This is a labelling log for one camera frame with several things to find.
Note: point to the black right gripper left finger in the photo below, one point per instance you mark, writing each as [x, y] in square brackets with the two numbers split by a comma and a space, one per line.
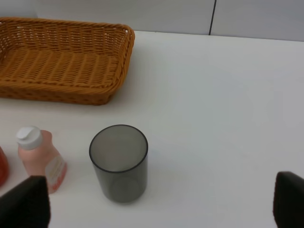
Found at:
[26, 205]

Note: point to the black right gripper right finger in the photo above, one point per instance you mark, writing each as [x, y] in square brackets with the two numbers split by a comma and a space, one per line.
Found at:
[288, 204]

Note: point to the orange wicker basket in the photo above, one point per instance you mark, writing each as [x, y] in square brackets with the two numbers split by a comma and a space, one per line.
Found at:
[63, 61]

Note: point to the red apple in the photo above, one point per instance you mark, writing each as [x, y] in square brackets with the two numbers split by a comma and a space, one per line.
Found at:
[4, 167]

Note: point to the pink bottle white cap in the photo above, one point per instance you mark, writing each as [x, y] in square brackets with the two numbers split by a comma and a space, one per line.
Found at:
[40, 157]

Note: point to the grey translucent plastic cup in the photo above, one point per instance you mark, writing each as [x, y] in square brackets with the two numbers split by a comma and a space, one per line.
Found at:
[119, 154]

